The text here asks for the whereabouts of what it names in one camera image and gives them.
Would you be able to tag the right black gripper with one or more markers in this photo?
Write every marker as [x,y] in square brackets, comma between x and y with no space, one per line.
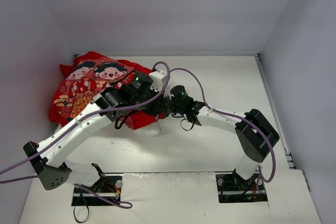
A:
[168,106]

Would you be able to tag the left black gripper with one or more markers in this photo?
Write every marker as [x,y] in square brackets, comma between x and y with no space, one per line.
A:
[155,106]

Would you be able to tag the white pillow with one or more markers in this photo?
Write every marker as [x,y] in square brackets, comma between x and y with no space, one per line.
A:
[150,130]

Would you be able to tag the red navy pillowcase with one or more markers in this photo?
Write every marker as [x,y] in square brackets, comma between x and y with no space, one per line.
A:
[87,76]

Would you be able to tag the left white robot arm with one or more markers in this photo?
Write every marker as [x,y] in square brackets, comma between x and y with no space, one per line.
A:
[49,157]

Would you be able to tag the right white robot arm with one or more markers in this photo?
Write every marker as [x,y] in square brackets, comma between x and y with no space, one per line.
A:
[255,134]

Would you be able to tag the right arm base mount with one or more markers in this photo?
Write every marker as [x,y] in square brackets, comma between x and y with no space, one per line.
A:
[231,191]

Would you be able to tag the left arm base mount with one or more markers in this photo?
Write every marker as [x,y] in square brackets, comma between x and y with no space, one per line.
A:
[107,187]

